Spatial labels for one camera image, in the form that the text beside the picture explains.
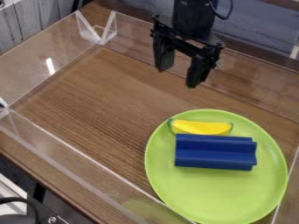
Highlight yellow banana-shaped toy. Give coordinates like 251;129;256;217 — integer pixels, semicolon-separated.
167;118;233;136

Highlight clear acrylic barrier wall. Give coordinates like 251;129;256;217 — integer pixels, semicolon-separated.
0;10;299;224

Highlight black cable lower left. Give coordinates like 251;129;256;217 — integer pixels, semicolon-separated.
0;196;40;224

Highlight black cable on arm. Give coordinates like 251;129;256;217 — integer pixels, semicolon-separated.
208;0;235;21

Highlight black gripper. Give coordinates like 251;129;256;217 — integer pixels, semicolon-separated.
151;0;225;88

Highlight black device with knob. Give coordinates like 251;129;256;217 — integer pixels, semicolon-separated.
28;196;93;224

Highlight blue ridged block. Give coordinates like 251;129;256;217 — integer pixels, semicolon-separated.
175;134;257;171

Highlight green round plate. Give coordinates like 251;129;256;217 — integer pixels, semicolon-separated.
144;108;288;224

